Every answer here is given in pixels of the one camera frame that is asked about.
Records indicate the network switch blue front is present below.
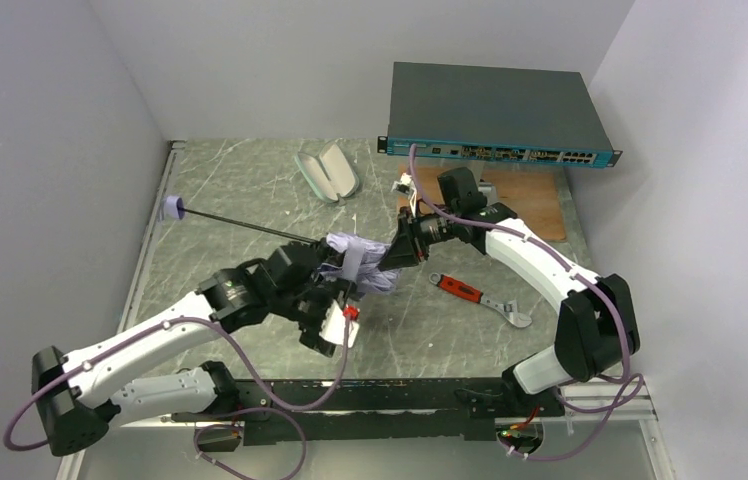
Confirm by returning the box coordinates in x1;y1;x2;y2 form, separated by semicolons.
377;62;622;169

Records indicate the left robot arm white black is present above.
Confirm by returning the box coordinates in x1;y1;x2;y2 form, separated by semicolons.
32;242;363;457

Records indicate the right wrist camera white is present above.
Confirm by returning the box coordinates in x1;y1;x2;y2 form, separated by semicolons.
391;172;416;198

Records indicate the wooden board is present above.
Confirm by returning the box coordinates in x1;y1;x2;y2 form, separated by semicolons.
417;166;567;242

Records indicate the mint green umbrella case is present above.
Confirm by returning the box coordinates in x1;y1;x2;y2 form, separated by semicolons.
294;141;361;204

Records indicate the lilac folding umbrella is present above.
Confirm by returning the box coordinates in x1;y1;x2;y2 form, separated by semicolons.
160;195;400;296

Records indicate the grey metal stand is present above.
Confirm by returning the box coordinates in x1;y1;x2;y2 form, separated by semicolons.
472;161;499;205

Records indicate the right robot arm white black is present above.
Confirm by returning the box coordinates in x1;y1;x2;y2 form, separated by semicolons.
379;168;640;396

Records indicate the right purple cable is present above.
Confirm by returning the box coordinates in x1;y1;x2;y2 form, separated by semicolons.
407;144;646;464

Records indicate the aluminium rail frame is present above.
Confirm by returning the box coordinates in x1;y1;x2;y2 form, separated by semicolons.
33;168;644;461

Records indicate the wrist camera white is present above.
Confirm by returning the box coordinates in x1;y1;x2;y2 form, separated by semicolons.
391;172;416;198
319;302;360;348

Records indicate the red handled adjustable wrench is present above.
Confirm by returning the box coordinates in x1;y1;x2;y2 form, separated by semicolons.
428;273;532;329

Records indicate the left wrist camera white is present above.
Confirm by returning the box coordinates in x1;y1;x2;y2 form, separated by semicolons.
319;302;360;348

